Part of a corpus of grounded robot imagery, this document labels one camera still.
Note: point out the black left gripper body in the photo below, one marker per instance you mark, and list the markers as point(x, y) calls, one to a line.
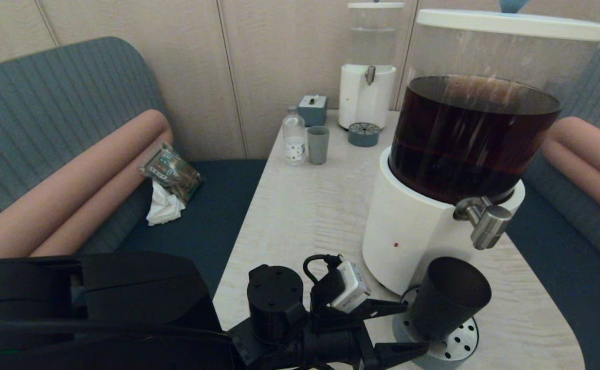
point(335, 344)

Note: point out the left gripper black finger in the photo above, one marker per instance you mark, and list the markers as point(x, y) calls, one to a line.
point(382, 309)
point(400, 353)

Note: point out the black tapered cup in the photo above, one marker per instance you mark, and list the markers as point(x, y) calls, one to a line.
point(449, 303)

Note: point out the large silver dispenser tap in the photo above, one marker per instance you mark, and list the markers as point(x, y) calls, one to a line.
point(490, 224)

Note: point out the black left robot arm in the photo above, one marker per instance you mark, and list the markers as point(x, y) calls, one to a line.
point(125, 298)

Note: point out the grey tapered cup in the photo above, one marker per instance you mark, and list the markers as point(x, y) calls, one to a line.
point(318, 145)

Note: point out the large grey perforated drip tray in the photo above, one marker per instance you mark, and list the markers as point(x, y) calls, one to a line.
point(459, 345)

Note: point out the large dark tea dispenser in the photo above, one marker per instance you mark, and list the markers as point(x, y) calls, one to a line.
point(413, 241)

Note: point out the small grey perforated drip tray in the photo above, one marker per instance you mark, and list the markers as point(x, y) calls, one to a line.
point(364, 135)

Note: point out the teal upholstered bench sofa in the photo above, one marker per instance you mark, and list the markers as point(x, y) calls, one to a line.
point(48, 103)
point(562, 267)

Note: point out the clear plastic bottle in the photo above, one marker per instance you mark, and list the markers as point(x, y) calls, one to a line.
point(294, 137)

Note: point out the small clear water dispenser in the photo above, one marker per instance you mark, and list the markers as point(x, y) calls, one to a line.
point(361, 102)

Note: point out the grey-blue tissue box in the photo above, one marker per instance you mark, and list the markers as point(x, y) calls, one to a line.
point(312, 112)

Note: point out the crumpled white tissue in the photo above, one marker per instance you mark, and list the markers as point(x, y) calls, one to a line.
point(164, 207)

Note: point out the small silver dispenser tap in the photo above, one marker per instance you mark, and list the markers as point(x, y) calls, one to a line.
point(369, 76)

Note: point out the green printed snack packet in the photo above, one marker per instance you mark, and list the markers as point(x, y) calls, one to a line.
point(171, 171)

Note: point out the pink bolster cushion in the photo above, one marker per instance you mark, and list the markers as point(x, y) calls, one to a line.
point(73, 195)
point(587, 153)

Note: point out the small white dispenser lid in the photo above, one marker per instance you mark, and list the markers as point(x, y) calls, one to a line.
point(376, 5)

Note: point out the large white dispenser lid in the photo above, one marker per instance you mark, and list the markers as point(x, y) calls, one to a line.
point(513, 24)

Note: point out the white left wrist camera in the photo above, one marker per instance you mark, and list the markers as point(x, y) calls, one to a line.
point(351, 288)

